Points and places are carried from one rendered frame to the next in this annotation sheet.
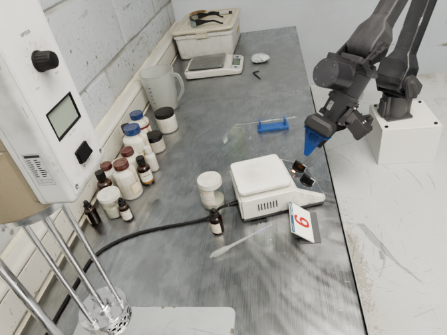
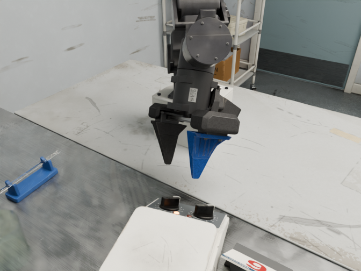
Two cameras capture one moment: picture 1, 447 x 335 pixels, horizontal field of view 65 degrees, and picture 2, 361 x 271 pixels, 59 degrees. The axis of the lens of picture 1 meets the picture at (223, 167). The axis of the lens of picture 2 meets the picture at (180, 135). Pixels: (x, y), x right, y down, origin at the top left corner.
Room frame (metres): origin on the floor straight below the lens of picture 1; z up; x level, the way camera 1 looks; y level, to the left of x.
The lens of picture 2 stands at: (0.53, 0.15, 1.33)
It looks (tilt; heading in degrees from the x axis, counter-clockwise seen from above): 34 degrees down; 292
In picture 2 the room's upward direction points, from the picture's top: straight up
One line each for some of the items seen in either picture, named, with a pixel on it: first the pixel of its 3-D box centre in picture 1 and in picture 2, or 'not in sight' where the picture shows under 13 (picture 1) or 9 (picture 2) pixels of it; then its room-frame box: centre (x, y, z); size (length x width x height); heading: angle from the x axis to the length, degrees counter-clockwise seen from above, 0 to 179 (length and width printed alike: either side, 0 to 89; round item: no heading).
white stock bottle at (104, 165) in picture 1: (110, 176); not in sight; (0.81, 0.31, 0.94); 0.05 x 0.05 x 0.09
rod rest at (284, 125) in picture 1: (272, 123); (31, 177); (0.97, -0.18, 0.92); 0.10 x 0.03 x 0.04; 83
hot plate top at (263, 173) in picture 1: (259, 173); (161, 250); (0.64, -0.08, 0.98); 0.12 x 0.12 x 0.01; 3
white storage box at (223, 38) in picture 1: (209, 32); not in sight; (1.92, -0.06, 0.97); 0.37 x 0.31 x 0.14; 165
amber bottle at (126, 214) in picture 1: (124, 208); not in sight; (0.67, 0.26, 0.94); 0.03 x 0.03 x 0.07
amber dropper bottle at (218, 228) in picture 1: (215, 219); not in sight; (0.57, 0.04, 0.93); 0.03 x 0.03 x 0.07
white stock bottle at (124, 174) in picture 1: (126, 178); not in sight; (0.77, 0.26, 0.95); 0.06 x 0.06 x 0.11
